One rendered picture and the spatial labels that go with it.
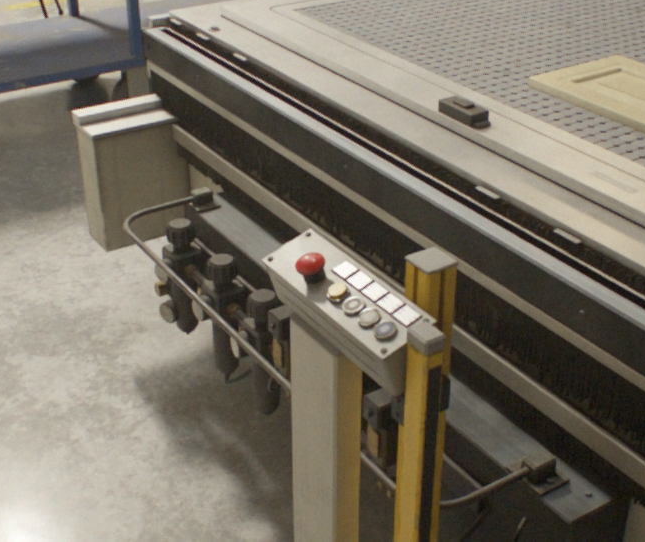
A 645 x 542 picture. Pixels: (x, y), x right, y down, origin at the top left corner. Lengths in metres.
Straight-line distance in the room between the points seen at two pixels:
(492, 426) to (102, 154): 1.29
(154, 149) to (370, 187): 0.88
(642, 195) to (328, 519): 0.71
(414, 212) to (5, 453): 1.22
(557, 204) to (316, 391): 0.54
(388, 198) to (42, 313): 1.46
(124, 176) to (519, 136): 1.14
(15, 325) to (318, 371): 1.75
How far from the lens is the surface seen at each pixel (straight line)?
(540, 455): 1.65
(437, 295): 1.26
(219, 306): 2.22
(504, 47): 2.39
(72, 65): 4.16
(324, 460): 1.47
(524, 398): 1.72
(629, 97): 2.09
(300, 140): 2.10
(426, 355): 1.19
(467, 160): 1.85
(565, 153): 1.84
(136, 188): 2.68
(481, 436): 1.73
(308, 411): 1.46
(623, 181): 1.76
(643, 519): 1.69
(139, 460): 2.49
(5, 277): 3.29
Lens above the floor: 1.58
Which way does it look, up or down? 29 degrees down
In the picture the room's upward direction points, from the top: straight up
